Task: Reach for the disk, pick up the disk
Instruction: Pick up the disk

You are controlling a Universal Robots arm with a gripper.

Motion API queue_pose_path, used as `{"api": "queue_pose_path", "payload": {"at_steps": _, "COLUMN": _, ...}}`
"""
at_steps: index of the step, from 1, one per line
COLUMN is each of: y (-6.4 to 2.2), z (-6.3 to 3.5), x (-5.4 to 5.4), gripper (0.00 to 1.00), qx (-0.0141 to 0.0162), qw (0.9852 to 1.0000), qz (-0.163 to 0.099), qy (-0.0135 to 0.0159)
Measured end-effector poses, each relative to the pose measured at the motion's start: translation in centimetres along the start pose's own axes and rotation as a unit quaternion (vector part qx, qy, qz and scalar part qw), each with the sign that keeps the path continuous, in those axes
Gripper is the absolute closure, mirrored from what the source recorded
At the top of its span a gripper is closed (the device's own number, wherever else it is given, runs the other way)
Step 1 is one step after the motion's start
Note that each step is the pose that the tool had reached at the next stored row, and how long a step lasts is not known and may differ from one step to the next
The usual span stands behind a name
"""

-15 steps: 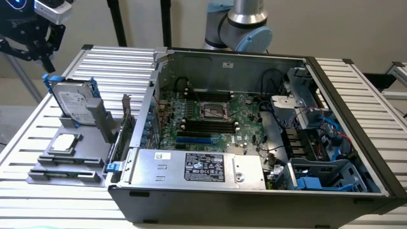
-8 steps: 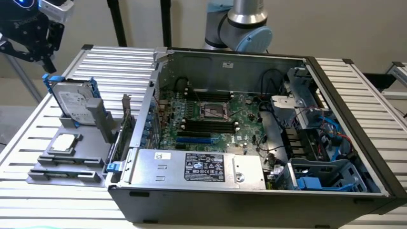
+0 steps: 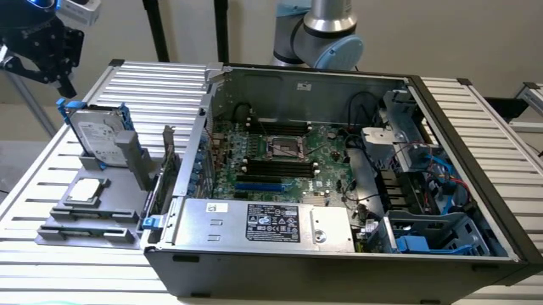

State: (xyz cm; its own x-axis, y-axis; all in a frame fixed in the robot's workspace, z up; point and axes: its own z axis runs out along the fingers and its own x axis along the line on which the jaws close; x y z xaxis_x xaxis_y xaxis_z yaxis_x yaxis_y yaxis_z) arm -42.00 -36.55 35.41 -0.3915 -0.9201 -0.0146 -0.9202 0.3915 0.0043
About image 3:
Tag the CPU socket with metal frame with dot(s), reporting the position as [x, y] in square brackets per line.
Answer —
[286, 144]

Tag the metal drive cage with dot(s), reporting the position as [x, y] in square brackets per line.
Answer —
[397, 127]

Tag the black RAM slot bank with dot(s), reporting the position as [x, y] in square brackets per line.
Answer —
[281, 168]
[278, 126]

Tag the black open PC case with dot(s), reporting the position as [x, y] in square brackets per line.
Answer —
[332, 273]

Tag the blue case latch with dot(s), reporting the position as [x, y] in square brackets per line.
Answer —
[153, 222]

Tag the grey parts rack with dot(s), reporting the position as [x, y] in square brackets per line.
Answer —
[109, 190]

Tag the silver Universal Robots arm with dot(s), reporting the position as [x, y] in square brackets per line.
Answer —
[317, 28]

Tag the blue expansion slot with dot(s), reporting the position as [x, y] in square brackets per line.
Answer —
[260, 187]

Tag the silver chipset heatsink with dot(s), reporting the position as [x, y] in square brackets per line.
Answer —
[317, 200]

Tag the black expansion slot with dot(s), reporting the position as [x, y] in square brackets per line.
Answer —
[260, 178]

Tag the silver power supply unit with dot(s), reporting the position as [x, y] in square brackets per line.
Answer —
[264, 227]

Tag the silver disk with blue bracket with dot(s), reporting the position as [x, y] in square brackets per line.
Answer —
[98, 131]

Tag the graphics card with metal bracket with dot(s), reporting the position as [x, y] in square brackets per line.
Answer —
[169, 171]

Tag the green motherboard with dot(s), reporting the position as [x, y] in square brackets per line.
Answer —
[293, 184]

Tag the white cardboard box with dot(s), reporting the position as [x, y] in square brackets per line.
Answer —
[81, 11]

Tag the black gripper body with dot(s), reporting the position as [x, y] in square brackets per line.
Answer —
[45, 41]

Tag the metal disk bay blue rails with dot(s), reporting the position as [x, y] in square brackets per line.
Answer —
[429, 232]

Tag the silver CPU chip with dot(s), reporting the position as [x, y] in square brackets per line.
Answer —
[85, 190]

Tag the black stand pole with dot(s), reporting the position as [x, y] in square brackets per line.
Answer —
[157, 30]
[222, 30]

